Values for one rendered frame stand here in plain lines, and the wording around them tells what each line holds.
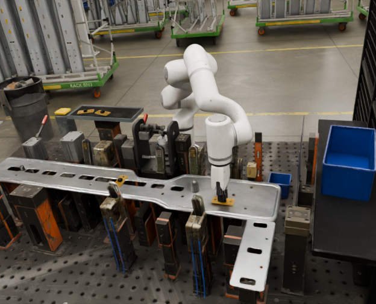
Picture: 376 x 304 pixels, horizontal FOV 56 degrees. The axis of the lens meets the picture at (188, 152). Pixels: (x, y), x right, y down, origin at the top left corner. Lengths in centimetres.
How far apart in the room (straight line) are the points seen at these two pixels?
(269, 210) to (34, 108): 340
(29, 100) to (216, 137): 328
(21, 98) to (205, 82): 316
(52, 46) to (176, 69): 450
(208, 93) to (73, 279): 95
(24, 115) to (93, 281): 299
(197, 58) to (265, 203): 59
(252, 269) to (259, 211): 26
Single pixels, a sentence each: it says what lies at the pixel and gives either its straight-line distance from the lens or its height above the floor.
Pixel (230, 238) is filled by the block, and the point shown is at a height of 98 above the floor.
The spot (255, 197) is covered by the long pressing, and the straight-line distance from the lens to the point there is 137.
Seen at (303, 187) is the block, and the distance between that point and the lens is 131.
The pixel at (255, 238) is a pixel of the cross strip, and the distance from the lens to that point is 121.
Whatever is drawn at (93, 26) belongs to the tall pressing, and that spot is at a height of 39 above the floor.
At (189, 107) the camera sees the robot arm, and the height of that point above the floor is 110.
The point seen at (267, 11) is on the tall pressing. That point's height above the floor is 45.
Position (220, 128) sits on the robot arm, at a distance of 114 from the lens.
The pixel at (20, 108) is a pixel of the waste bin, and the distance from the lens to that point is 429.
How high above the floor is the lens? 185
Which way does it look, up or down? 30 degrees down
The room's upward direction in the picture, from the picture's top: 7 degrees counter-clockwise
